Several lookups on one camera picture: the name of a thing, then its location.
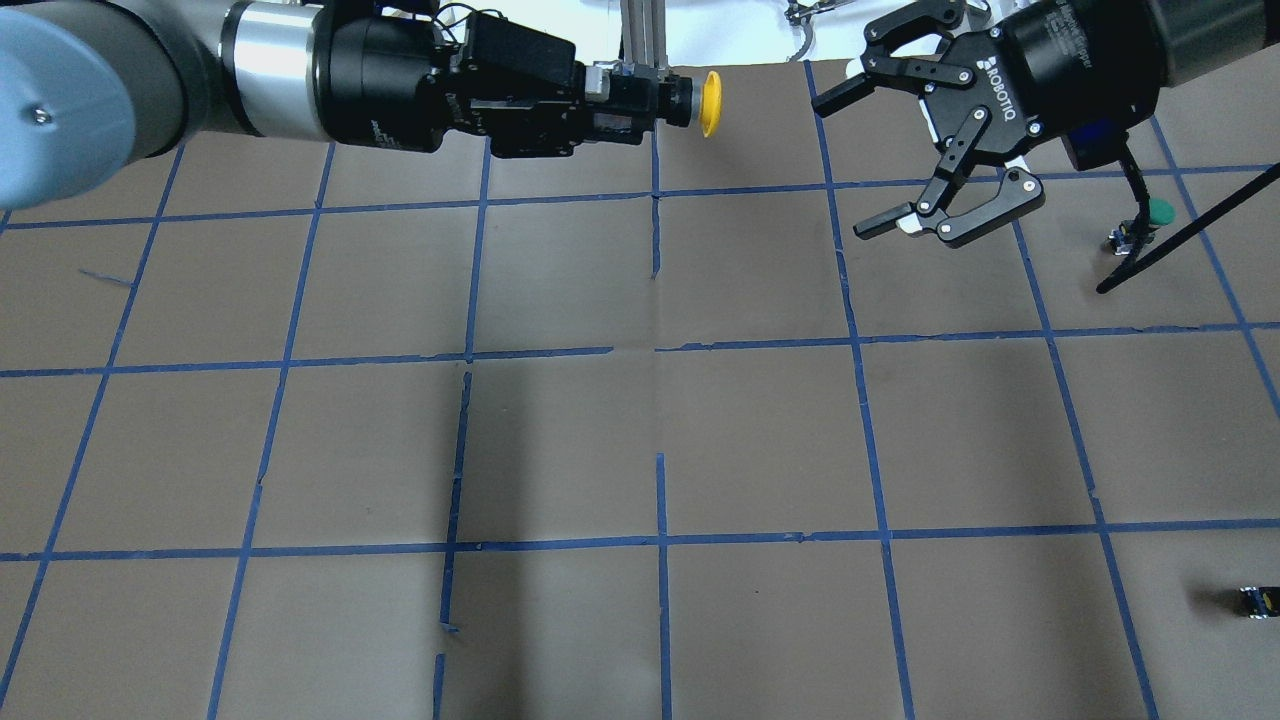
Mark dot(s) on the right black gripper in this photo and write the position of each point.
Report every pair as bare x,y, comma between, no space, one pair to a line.
1060,68

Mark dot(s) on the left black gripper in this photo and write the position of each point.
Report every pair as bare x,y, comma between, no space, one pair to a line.
378,88

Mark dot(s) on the yellow push button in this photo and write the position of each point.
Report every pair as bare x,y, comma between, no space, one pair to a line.
708,102

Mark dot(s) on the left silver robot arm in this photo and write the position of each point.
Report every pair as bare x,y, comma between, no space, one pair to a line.
90,87

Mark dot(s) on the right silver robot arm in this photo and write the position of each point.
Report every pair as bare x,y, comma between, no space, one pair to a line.
902,46

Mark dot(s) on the green push button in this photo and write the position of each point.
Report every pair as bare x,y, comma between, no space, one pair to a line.
1130,237

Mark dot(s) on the aluminium frame post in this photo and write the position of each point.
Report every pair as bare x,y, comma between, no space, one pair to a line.
643,38

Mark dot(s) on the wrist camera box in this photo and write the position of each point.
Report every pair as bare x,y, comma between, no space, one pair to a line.
1097,144

